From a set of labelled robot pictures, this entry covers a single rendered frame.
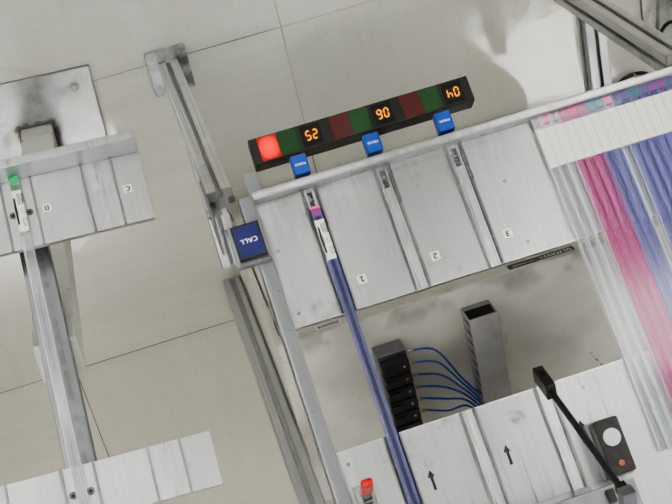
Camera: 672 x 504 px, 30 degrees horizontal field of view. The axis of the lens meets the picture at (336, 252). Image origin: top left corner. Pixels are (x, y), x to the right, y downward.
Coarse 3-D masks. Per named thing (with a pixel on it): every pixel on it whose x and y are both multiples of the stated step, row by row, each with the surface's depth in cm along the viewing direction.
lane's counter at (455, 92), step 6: (444, 84) 186; (450, 84) 186; (456, 84) 186; (444, 90) 186; (450, 90) 186; (456, 90) 186; (462, 90) 186; (444, 96) 185; (450, 96) 185; (456, 96) 185; (462, 96) 185; (450, 102) 185
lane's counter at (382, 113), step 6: (384, 102) 185; (372, 108) 184; (378, 108) 184; (384, 108) 184; (390, 108) 185; (372, 114) 184; (378, 114) 184; (384, 114) 184; (390, 114) 184; (378, 120) 184; (384, 120) 184; (390, 120) 184
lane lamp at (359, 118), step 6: (360, 108) 184; (348, 114) 184; (354, 114) 184; (360, 114) 184; (366, 114) 184; (354, 120) 184; (360, 120) 184; (366, 120) 184; (354, 126) 184; (360, 126) 184; (366, 126) 184; (372, 126) 184; (354, 132) 183
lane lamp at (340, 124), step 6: (342, 114) 184; (330, 120) 184; (336, 120) 184; (342, 120) 184; (348, 120) 184; (336, 126) 184; (342, 126) 184; (348, 126) 184; (336, 132) 183; (342, 132) 183; (348, 132) 183; (336, 138) 183
